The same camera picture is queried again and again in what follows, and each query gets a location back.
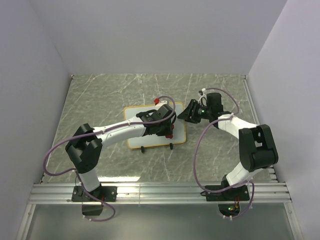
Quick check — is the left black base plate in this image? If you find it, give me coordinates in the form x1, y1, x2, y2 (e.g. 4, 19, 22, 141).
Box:
71, 185, 118, 202

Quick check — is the wire whiteboard stand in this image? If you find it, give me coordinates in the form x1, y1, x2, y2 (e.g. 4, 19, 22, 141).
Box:
140, 142, 174, 154

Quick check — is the yellow framed whiteboard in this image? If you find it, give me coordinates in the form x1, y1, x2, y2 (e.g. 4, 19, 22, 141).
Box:
124, 104, 187, 149

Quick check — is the red whiteboard eraser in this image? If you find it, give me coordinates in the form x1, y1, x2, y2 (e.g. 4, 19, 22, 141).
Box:
165, 124, 175, 139

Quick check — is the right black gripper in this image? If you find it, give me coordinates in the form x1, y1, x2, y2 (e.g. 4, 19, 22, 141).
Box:
177, 99, 212, 125

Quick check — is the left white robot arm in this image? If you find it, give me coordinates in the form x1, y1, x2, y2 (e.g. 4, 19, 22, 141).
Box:
65, 103, 177, 201

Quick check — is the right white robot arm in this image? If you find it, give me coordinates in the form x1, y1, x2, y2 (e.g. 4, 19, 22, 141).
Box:
178, 88, 279, 200

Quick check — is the aluminium mounting rail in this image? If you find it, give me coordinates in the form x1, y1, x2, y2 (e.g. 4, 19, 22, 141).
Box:
27, 182, 292, 205

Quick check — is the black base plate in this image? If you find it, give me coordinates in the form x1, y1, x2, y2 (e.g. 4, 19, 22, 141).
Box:
71, 185, 118, 202
200, 185, 250, 202

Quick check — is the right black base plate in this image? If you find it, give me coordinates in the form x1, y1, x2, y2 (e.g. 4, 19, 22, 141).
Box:
200, 185, 250, 202

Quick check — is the side aluminium rail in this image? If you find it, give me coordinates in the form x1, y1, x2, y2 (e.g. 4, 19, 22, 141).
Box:
238, 75, 279, 182

